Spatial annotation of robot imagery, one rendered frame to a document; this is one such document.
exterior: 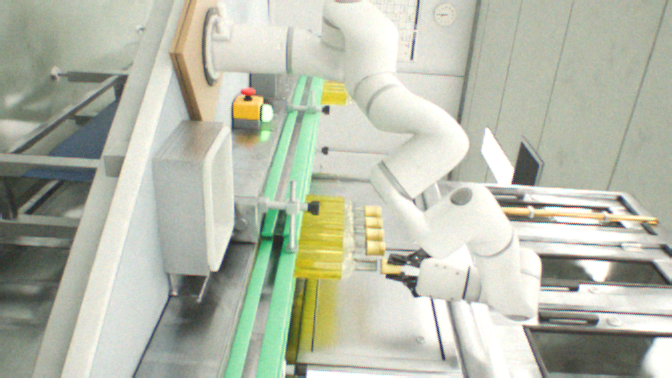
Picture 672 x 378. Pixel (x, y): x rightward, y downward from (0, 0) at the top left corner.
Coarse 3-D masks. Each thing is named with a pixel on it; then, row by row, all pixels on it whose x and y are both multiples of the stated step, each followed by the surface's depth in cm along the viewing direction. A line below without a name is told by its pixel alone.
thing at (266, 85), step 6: (252, 78) 163; (258, 78) 163; (264, 78) 163; (270, 78) 163; (276, 78) 165; (252, 84) 164; (258, 84) 164; (264, 84) 164; (270, 84) 164; (276, 84) 166; (258, 90) 165; (264, 90) 165; (270, 90) 165; (276, 90) 167; (258, 96) 166; (264, 96) 166; (270, 96) 166
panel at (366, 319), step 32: (384, 256) 141; (320, 288) 128; (352, 288) 128; (384, 288) 129; (320, 320) 117; (352, 320) 118; (384, 320) 118; (416, 320) 119; (448, 320) 118; (320, 352) 108; (352, 352) 109; (384, 352) 110; (416, 352) 110; (448, 352) 110
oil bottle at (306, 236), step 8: (304, 232) 120; (312, 232) 120; (320, 232) 121; (328, 232) 121; (336, 232) 121; (344, 232) 121; (304, 240) 118; (312, 240) 118; (320, 240) 118; (328, 240) 118; (336, 240) 118; (344, 240) 118; (352, 240) 119; (352, 248) 118
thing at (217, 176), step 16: (224, 128) 93; (224, 144) 97; (208, 160) 82; (224, 160) 98; (208, 176) 82; (224, 176) 100; (208, 192) 83; (224, 192) 101; (208, 208) 84; (224, 208) 103; (208, 224) 86; (224, 224) 104; (208, 240) 88; (224, 240) 99; (208, 256) 90
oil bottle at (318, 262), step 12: (300, 252) 114; (312, 252) 114; (324, 252) 115; (336, 252) 115; (348, 252) 115; (300, 264) 113; (312, 264) 113; (324, 264) 113; (336, 264) 113; (348, 264) 113; (300, 276) 115; (312, 276) 115; (324, 276) 114; (336, 276) 114; (348, 276) 114
